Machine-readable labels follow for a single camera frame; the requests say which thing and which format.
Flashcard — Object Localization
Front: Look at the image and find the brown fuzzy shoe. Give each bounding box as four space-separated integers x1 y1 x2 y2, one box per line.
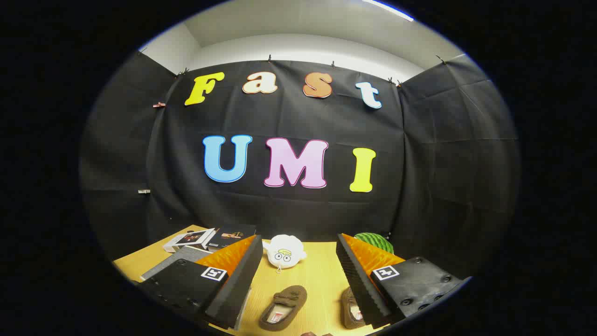
340 287 367 329
259 285 308 331

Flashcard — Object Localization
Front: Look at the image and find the white plush toy with face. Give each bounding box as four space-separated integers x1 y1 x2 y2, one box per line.
262 234 307 273

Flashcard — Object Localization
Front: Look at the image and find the black book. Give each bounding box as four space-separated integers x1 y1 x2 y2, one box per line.
205 224 257 252

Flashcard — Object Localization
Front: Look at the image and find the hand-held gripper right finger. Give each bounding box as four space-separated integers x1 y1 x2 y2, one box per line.
336 233 468 329

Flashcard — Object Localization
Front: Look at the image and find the grey fabric storage box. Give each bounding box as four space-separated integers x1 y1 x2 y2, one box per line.
141 246 213 280

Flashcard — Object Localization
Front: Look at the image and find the watermelon slice plush toy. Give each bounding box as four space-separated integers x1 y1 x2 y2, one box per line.
354 232 395 255

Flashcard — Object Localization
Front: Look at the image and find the black backdrop cloth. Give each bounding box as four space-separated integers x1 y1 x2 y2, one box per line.
79 50 521 280

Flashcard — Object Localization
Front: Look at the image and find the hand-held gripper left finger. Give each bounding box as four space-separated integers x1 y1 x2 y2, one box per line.
140 235 263 330

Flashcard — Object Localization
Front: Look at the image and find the white portrait book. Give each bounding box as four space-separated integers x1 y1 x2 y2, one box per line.
163 228 216 253

